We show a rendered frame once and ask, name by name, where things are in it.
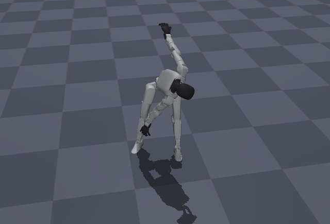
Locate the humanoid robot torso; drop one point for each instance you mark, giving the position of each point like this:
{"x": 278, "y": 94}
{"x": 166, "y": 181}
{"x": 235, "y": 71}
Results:
{"x": 165, "y": 80}

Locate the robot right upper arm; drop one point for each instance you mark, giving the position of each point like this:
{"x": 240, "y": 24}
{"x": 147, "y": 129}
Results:
{"x": 166, "y": 102}

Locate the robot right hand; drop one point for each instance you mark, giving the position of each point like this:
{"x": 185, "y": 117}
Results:
{"x": 144, "y": 130}

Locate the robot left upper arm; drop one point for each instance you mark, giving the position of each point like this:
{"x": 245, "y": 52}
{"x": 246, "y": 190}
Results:
{"x": 182, "y": 69}

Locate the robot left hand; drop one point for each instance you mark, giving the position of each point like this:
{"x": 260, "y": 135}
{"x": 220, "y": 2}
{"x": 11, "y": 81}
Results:
{"x": 166, "y": 29}

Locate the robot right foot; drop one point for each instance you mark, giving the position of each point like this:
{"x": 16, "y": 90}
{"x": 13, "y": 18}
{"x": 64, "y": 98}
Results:
{"x": 137, "y": 147}

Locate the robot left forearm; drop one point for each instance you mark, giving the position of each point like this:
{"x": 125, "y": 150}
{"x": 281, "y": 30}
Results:
{"x": 170, "y": 43}

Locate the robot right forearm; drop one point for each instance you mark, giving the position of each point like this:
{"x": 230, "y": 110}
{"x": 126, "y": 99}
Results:
{"x": 153, "y": 115}

